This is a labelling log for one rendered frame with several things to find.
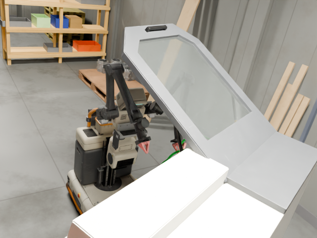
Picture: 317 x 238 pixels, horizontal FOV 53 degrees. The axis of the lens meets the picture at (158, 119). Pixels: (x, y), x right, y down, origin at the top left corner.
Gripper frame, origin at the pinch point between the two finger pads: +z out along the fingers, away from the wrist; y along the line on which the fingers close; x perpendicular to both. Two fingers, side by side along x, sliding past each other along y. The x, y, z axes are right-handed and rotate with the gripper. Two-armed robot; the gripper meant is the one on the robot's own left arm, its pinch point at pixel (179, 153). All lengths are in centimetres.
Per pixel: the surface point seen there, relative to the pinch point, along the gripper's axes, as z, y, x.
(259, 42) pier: -147, 166, 41
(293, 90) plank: -75, 166, 11
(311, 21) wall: -141, 170, -20
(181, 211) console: 37, -58, -71
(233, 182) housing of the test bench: 26, -21, -63
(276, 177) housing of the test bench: 24, 1, -70
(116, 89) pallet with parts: -173, 110, 303
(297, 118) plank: -48, 172, 17
